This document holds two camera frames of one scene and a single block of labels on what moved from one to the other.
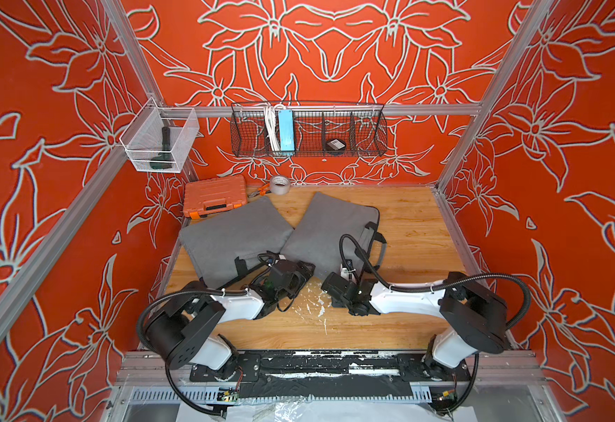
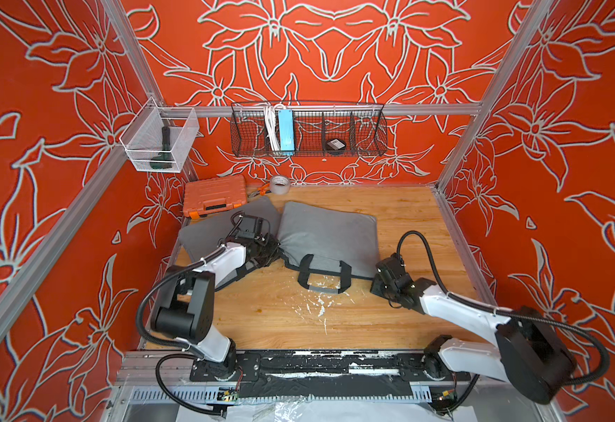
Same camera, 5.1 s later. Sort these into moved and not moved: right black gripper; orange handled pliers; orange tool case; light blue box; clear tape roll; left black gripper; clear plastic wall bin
Moved: right black gripper; left black gripper
Not moved: orange tool case; clear tape roll; light blue box; orange handled pliers; clear plastic wall bin
